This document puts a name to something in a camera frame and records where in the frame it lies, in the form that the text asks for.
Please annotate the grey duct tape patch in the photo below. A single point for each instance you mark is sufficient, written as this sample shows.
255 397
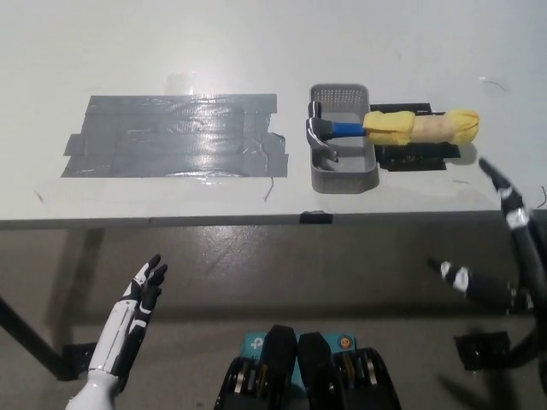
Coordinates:
171 136

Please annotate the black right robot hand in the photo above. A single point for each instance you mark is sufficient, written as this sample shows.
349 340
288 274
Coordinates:
519 239

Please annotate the black table leg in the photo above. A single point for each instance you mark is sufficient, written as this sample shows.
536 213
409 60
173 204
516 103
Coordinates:
30 337

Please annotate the grey plastic basket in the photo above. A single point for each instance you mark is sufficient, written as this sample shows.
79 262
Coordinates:
346 177

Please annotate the white and black left hand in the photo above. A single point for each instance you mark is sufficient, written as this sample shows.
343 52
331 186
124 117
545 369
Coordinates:
117 337

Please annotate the teal box on robot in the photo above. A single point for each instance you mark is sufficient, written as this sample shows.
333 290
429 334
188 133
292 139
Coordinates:
255 341

